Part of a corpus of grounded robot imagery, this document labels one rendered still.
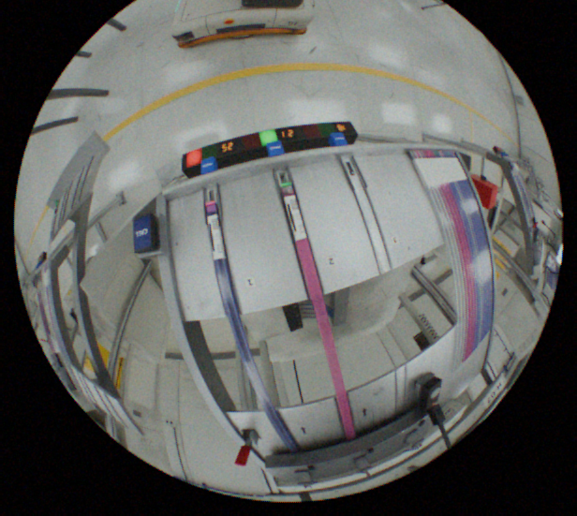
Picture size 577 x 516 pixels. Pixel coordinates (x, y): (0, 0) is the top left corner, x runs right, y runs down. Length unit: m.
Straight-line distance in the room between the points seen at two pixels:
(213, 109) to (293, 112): 0.41
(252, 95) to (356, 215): 0.86
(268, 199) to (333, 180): 0.10
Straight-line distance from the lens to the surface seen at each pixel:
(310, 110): 1.07
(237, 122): 1.01
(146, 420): 1.27
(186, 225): 0.30
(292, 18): 0.99
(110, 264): 0.51
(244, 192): 0.28
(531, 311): 1.51
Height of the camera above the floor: 1.01
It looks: 60 degrees down
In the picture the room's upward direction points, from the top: 157 degrees clockwise
